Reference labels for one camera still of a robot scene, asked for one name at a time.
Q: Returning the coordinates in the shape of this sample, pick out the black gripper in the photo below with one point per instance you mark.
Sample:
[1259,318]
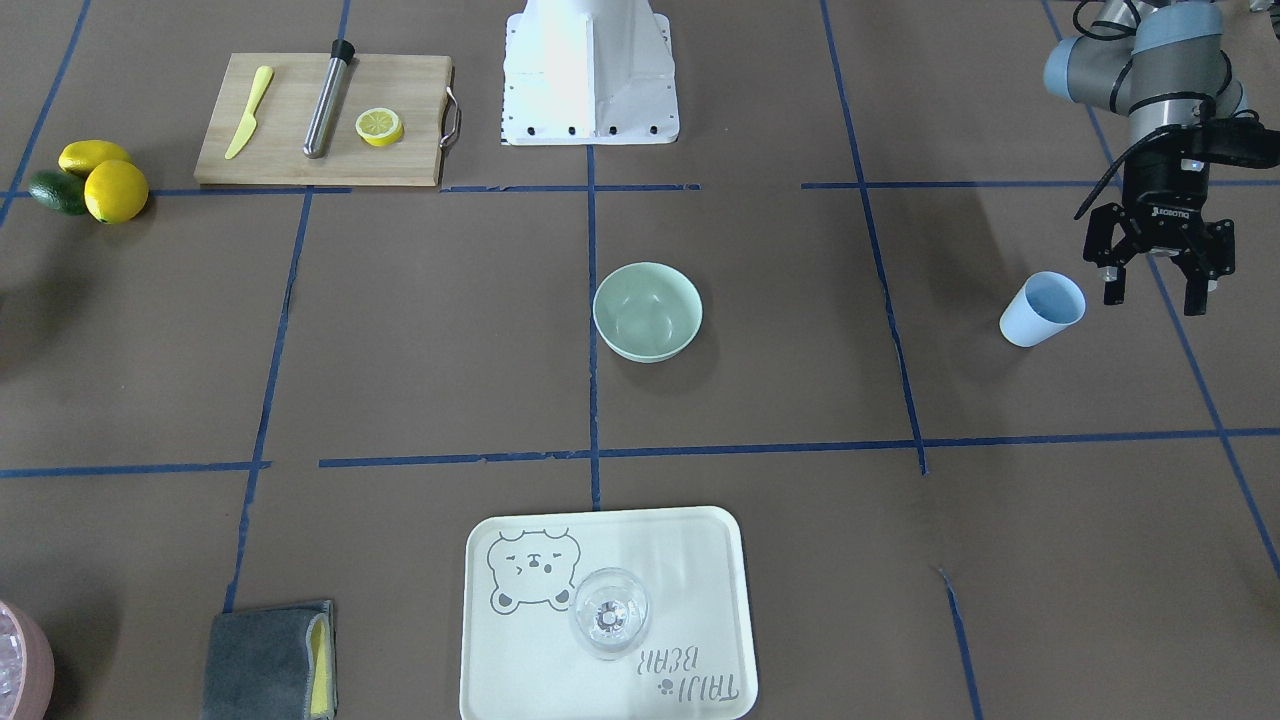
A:
[1160,190]

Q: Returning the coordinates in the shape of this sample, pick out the small light blue cup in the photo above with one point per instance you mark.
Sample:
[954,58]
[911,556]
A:
[1046,304]

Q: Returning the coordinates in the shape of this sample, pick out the green ceramic bowl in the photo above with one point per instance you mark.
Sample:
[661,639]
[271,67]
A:
[647,312]

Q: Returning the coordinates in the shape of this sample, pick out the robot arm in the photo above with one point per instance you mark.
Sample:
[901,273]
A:
[1160,65]

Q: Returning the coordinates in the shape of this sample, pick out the pink bowl of ice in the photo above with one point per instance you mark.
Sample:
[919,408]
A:
[27,666]

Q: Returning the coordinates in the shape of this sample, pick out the cream bear serving tray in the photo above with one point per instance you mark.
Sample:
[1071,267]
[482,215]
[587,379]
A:
[519,659]

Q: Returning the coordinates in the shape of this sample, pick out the clear wine glass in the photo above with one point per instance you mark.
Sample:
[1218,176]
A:
[610,613]

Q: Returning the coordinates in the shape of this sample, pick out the half lemon slice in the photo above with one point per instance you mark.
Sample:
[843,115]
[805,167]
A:
[379,127]

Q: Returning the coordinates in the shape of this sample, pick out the yellow plastic knife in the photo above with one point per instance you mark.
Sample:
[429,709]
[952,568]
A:
[247,124]

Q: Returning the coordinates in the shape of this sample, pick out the grey folded cloth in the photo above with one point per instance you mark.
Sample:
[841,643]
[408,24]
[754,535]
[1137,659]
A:
[276,663]

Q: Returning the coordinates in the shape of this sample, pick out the yellow lemon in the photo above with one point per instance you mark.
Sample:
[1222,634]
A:
[115,192]
[80,158]

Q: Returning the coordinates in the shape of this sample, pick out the green lime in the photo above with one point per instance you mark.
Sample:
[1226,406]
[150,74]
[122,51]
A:
[59,191]

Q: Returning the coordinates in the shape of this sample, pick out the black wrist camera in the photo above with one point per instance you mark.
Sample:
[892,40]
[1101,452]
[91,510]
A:
[1236,142]

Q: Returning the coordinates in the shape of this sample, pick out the white camera pole base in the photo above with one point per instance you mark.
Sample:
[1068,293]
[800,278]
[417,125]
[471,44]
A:
[589,73]

